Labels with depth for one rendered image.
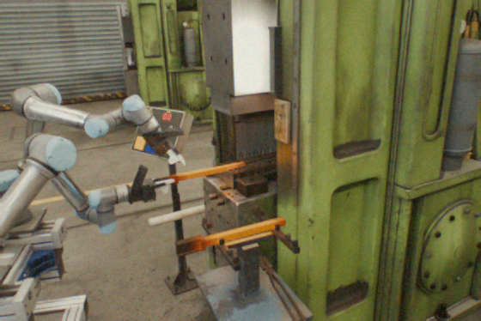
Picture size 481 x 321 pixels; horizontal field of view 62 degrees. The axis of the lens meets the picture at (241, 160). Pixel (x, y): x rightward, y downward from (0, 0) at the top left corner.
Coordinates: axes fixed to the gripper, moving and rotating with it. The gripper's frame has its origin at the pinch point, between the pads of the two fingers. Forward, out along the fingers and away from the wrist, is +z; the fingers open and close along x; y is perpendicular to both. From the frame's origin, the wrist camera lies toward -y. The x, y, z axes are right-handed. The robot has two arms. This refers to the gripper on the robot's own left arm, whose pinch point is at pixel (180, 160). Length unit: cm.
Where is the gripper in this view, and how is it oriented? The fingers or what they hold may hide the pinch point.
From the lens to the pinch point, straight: 181.5
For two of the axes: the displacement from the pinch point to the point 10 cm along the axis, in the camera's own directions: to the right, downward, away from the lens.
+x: 4.8, 2.8, -8.3
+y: -7.5, 6.3, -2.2
